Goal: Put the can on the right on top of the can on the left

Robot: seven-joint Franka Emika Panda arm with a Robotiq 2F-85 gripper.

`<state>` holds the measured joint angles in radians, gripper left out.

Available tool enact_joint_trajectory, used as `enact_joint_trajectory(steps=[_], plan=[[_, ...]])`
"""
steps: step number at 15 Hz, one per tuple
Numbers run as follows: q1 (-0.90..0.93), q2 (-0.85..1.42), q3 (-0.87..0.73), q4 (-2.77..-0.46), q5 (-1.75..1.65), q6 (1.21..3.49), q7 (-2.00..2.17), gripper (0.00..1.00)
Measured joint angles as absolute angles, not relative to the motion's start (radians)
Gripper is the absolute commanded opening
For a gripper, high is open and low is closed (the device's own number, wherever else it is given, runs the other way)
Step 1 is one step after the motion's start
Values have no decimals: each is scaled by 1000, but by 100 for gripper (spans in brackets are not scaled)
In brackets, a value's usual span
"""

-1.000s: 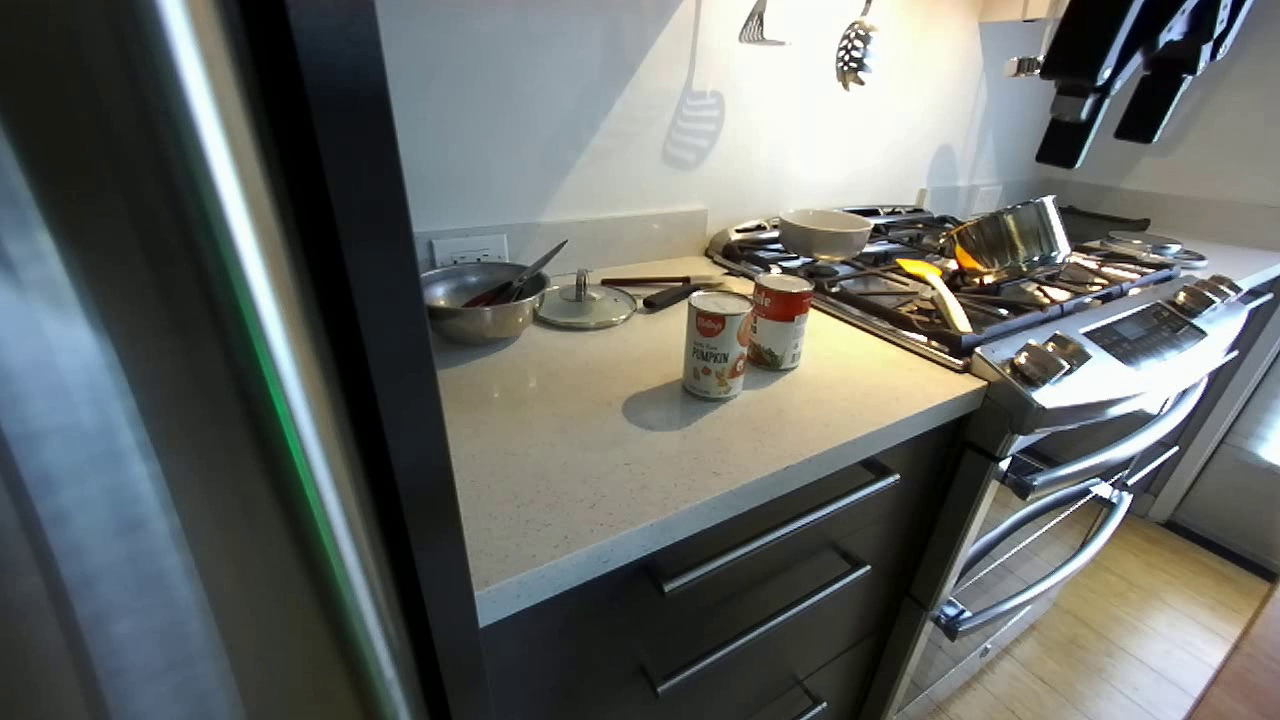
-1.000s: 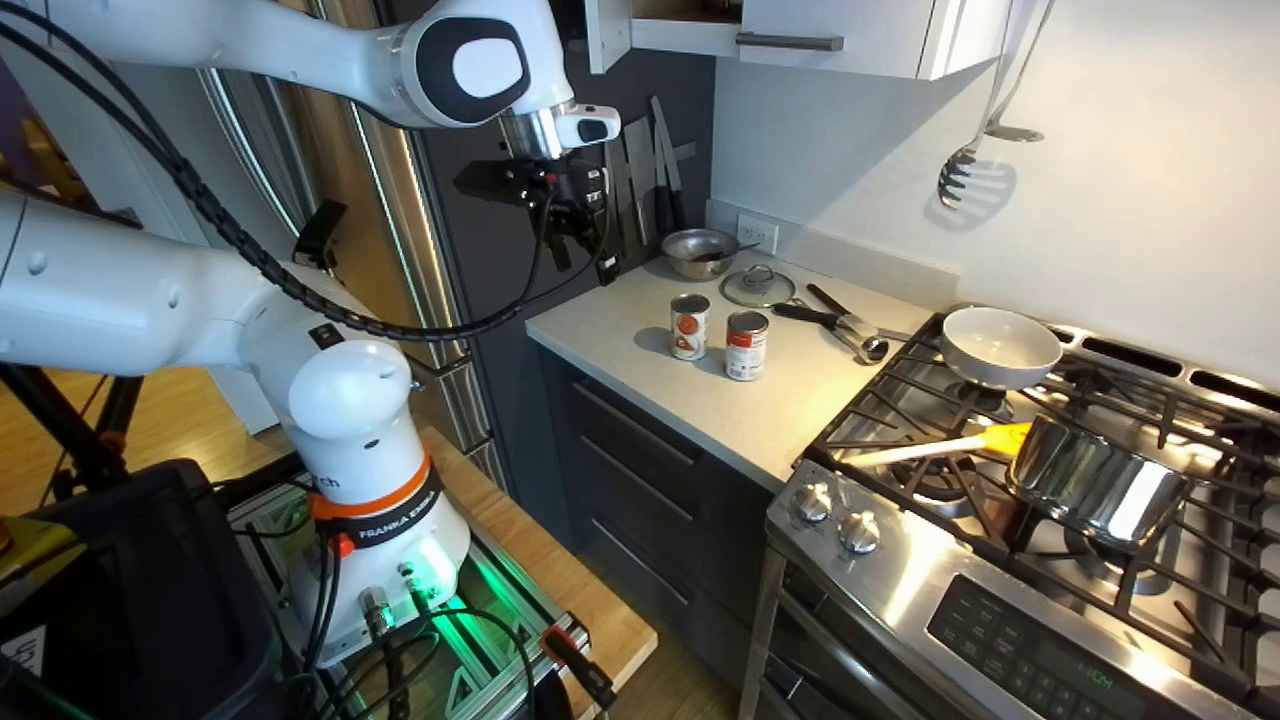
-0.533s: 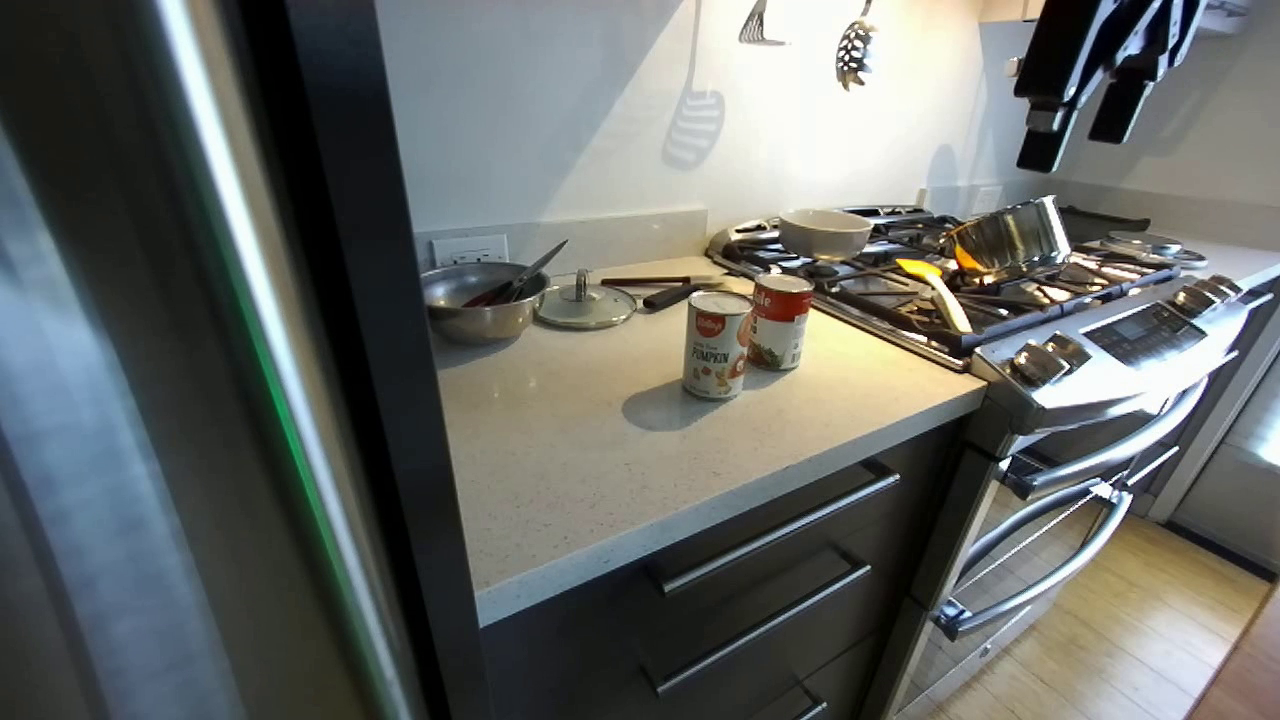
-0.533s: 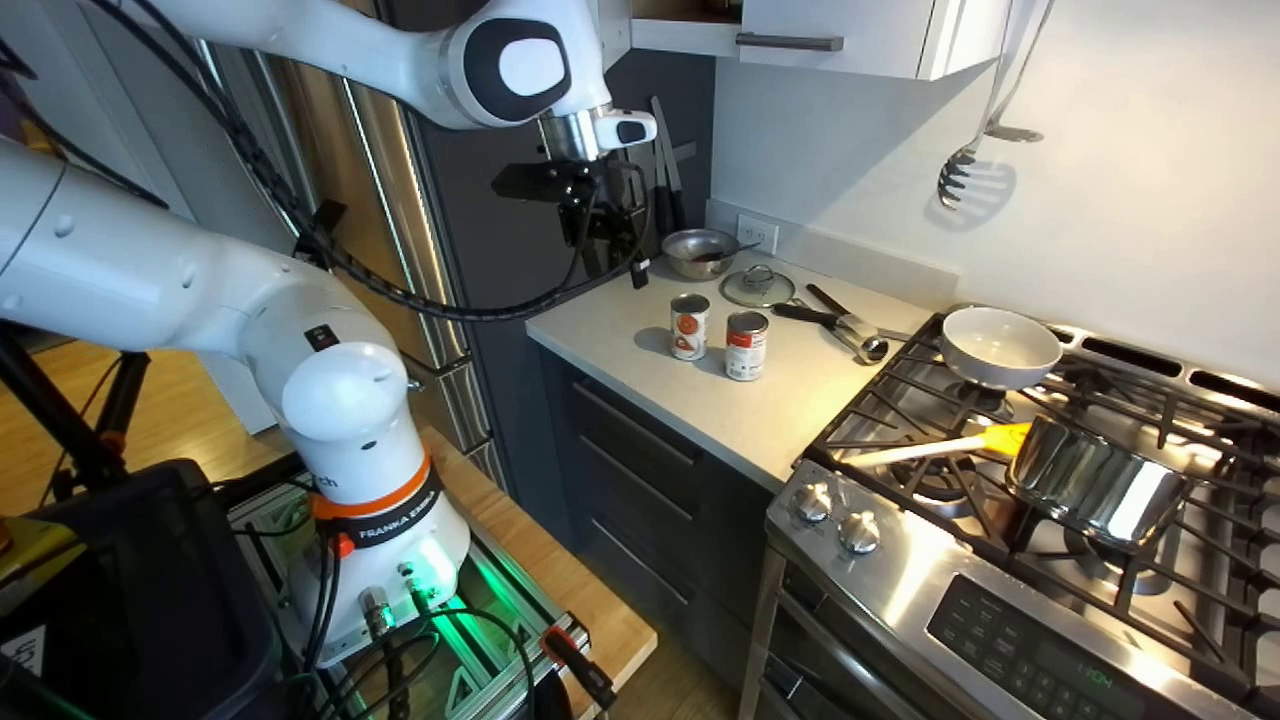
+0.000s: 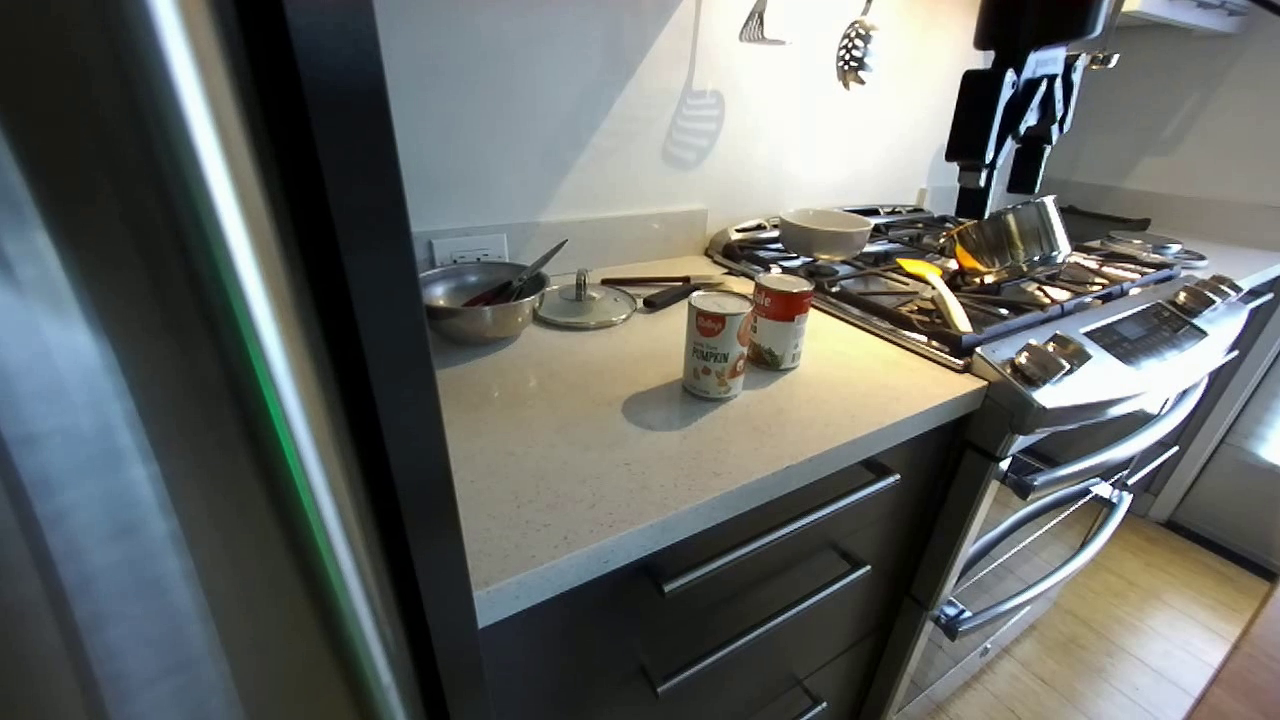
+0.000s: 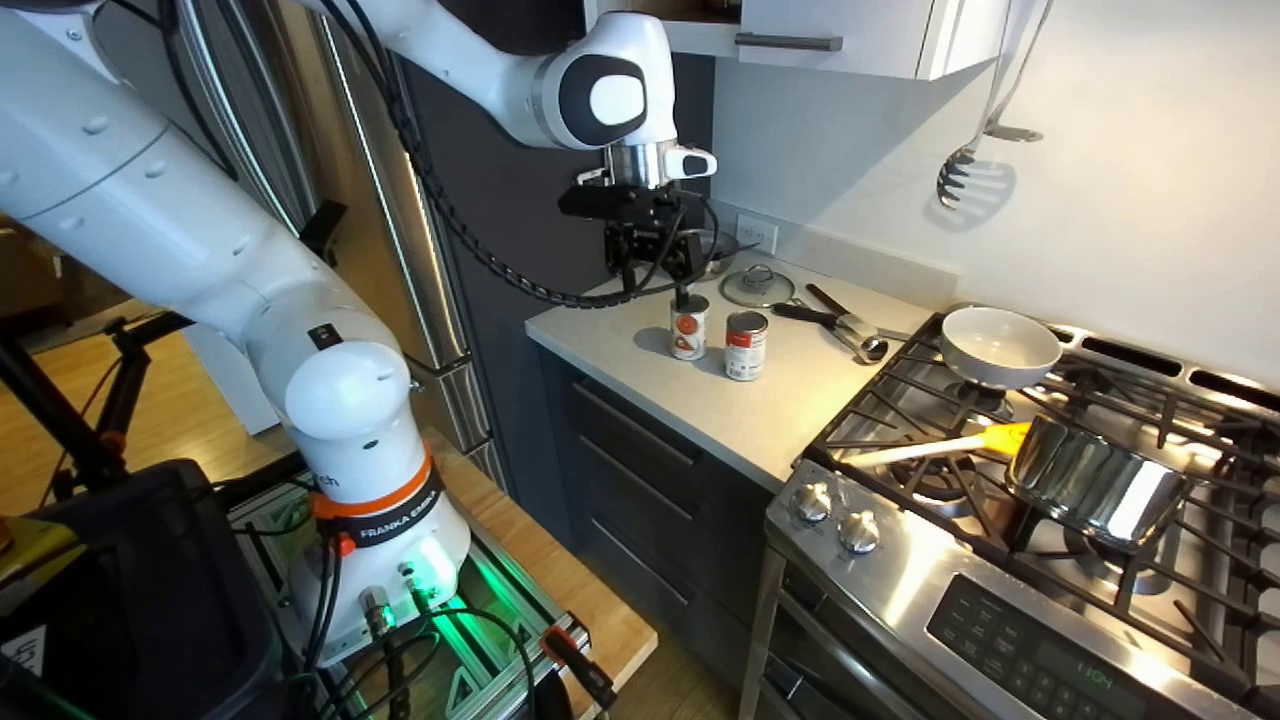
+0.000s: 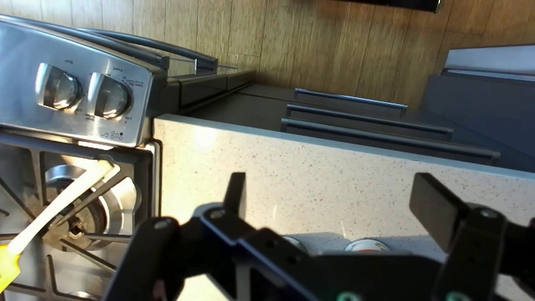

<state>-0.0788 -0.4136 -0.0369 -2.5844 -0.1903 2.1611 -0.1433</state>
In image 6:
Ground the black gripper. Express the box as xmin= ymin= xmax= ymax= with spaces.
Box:
xmin=605 ymin=179 xmax=711 ymax=292

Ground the white can red band label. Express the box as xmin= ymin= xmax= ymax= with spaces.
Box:
xmin=718 ymin=307 xmax=776 ymax=388

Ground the white can tomato picture label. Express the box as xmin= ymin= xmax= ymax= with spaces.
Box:
xmin=665 ymin=292 xmax=715 ymax=364

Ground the round glass pot lid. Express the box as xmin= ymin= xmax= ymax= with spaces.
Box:
xmin=715 ymin=261 xmax=799 ymax=312

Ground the dark grey drawer cabinet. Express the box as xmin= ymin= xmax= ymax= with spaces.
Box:
xmin=534 ymin=346 xmax=776 ymax=700

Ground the stainless steel refrigerator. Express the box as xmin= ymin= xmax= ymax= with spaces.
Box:
xmin=171 ymin=0 xmax=534 ymax=492

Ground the silver stove knob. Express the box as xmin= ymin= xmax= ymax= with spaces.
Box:
xmin=837 ymin=508 xmax=888 ymax=560
xmin=790 ymin=474 xmax=841 ymax=526

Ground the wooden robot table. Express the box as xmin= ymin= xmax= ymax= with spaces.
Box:
xmin=0 ymin=423 xmax=665 ymax=720

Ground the hanging slotted metal spatula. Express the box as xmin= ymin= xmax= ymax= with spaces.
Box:
xmin=931 ymin=0 xmax=1058 ymax=225

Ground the white frying pan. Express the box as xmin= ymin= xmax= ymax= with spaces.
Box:
xmin=940 ymin=303 xmax=1068 ymax=394

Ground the red black clamp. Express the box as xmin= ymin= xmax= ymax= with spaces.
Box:
xmin=534 ymin=611 xmax=625 ymax=712

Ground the shiny steel pot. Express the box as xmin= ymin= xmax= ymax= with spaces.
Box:
xmin=1004 ymin=417 xmax=1191 ymax=553

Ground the stainless steel gas stove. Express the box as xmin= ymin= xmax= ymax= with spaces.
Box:
xmin=735 ymin=307 xmax=1280 ymax=720

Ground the black tripod stand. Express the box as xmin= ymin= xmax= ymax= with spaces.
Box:
xmin=0 ymin=307 xmax=194 ymax=498

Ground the black fabric bag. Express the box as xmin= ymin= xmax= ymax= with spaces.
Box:
xmin=0 ymin=454 xmax=292 ymax=720

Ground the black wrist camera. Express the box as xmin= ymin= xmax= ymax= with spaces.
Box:
xmin=555 ymin=179 xmax=631 ymax=225

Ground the white wall outlet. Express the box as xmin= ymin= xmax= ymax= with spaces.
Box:
xmin=730 ymin=210 xmax=782 ymax=261

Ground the black corrugated cable hose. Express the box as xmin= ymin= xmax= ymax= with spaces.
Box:
xmin=310 ymin=0 xmax=730 ymax=312

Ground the white wall cabinet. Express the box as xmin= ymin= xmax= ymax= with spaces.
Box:
xmin=625 ymin=0 xmax=1010 ymax=85

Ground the yellow spatula wooden handle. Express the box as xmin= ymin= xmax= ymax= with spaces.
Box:
xmin=837 ymin=417 xmax=1035 ymax=474

